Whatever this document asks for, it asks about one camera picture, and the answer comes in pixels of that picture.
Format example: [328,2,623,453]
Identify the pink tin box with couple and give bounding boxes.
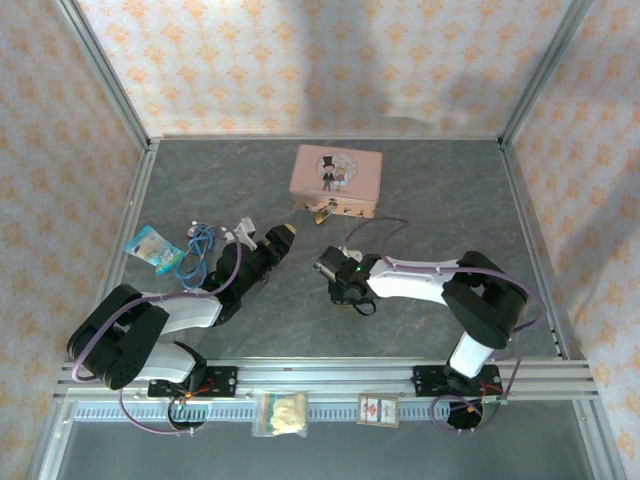
[288,143,385,220]

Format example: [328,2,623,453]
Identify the blue stethoscope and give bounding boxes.
[174,219,229,292]

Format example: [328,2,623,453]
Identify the blue snack packet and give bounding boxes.
[123,224,184,277]

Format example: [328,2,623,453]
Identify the small printed card box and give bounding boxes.
[356,393,402,430]

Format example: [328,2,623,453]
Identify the clear bag with cream contents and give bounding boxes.
[251,390,310,440]

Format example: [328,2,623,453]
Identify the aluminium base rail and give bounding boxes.
[55,357,600,400]

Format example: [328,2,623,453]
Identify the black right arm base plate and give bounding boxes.
[412,364,502,399]

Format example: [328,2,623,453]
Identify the aluminium table edge rail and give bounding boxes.
[148,132,504,143]
[498,141,572,362]
[79,142,162,362]

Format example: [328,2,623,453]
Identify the grey slotted cable duct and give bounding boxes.
[64,401,587,422]

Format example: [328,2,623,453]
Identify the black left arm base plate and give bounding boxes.
[148,365,239,399]

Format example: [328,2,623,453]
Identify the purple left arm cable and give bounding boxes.
[72,219,247,436]

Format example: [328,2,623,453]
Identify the aluminium frame post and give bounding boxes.
[53,0,152,147]
[499,0,597,146]

